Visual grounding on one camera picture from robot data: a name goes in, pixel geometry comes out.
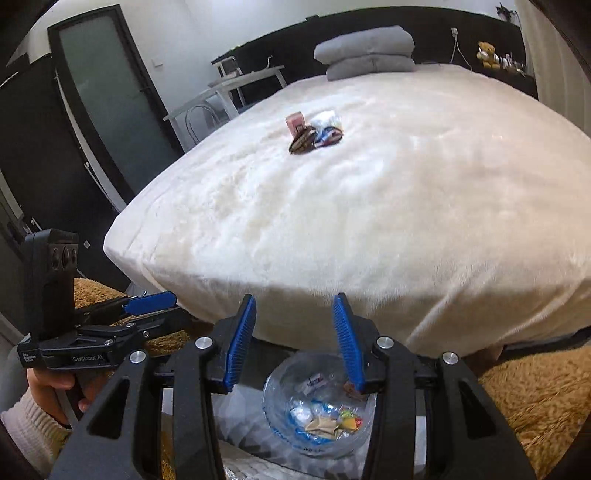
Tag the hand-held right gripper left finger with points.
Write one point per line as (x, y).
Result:
(240, 341)

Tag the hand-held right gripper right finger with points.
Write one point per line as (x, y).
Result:
(346, 341)

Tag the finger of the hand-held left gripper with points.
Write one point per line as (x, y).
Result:
(152, 302)
(138, 330)

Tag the clear plastic trash bag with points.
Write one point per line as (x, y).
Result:
(318, 415)

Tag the person's left forearm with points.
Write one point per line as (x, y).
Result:
(27, 434)

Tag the person's left hand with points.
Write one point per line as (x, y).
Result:
(51, 392)

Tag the bed with cream fuzzy blanket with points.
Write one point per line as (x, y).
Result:
(346, 221)

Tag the black wardrobe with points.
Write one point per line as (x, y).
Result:
(41, 161)

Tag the brown fuzzy rug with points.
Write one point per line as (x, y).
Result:
(531, 397)

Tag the dark blue red wrapper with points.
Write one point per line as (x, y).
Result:
(330, 137)

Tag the brown striped wrapper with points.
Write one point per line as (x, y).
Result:
(302, 141)

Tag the black framed frosted glass door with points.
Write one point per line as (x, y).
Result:
(111, 92)

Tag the white blue snack packet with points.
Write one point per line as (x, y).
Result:
(325, 120)

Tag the pink snack box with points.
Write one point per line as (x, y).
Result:
(295, 122)

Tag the white desk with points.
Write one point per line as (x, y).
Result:
(249, 78)

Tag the white desk appliance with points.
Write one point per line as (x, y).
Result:
(228, 67)

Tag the grey pillow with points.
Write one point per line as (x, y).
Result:
(369, 67)

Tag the black headboard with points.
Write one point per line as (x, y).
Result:
(286, 50)

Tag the folded grey duvet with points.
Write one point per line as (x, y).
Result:
(364, 44)

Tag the black nightstand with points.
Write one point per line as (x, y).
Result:
(512, 83)

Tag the brown teddy bear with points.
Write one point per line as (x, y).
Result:
(488, 54)

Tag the small bottles group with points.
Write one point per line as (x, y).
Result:
(512, 63)

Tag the cream curtain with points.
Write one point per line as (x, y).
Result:
(563, 46)

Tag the dark potted plant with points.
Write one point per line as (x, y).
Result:
(507, 11)

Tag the metal frame chair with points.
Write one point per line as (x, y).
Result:
(203, 120)

